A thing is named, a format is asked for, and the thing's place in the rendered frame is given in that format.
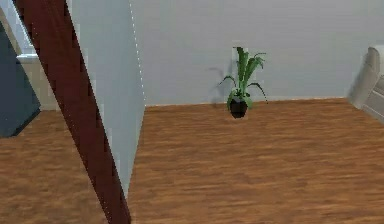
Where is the green house plant black pot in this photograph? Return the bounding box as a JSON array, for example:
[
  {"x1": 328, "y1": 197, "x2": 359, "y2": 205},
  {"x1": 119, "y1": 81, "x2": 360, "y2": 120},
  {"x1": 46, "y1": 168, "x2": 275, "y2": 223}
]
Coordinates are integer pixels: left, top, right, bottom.
[{"x1": 218, "y1": 46, "x2": 269, "y2": 120}]

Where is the dark blue cupboard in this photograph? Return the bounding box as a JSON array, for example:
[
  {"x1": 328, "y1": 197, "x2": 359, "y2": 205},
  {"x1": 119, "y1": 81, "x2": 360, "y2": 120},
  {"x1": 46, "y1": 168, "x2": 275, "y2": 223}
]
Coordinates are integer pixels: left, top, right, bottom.
[{"x1": 0, "y1": 20, "x2": 42, "y2": 139}]

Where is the beige sofa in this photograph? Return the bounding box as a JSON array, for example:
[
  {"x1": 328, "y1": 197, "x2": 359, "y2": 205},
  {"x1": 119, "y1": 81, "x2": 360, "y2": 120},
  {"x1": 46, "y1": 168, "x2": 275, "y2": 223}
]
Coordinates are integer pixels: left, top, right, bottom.
[{"x1": 348, "y1": 45, "x2": 384, "y2": 125}]

